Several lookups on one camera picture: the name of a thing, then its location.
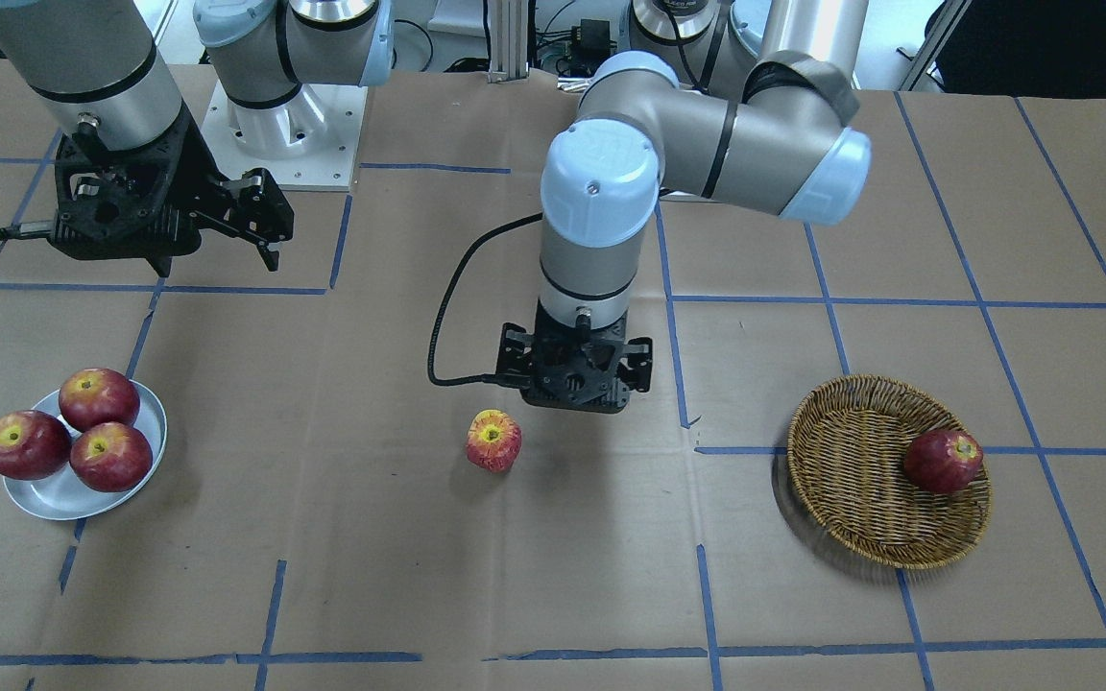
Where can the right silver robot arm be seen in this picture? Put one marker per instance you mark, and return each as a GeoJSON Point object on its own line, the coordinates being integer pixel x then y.
{"type": "Point", "coordinates": [99, 57]}

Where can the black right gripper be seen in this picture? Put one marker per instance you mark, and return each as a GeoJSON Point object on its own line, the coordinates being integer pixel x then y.
{"type": "Point", "coordinates": [190, 159]}

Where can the red yellow apple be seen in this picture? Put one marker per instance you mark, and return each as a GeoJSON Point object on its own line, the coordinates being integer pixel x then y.
{"type": "Point", "coordinates": [493, 441]}

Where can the red apple in basket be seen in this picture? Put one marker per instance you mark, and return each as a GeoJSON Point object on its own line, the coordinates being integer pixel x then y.
{"type": "Point", "coordinates": [943, 461]}

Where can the light blue plate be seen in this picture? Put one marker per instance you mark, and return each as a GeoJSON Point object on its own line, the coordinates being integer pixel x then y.
{"type": "Point", "coordinates": [66, 495]}

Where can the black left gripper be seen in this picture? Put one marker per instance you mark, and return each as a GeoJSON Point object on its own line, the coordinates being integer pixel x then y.
{"type": "Point", "coordinates": [638, 357]}

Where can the red apple on plate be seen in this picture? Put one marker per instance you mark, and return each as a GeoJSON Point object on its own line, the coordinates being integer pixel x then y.
{"type": "Point", "coordinates": [112, 457]}
{"type": "Point", "coordinates": [33, 445]}
{"type": "Point", "coordinates": [93, 396]}

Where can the brown wicker basket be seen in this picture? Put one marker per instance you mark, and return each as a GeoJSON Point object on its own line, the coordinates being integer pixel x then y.
{"type": "Point", "coordinates": [845, 447]}

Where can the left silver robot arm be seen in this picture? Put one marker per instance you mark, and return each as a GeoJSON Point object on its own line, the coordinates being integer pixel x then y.
{"type": "Point", "coordinates": [781, 143]}

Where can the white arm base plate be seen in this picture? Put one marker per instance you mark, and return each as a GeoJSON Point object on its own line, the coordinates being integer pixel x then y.
{"type": "Point", "coordinates": [308, 144]}

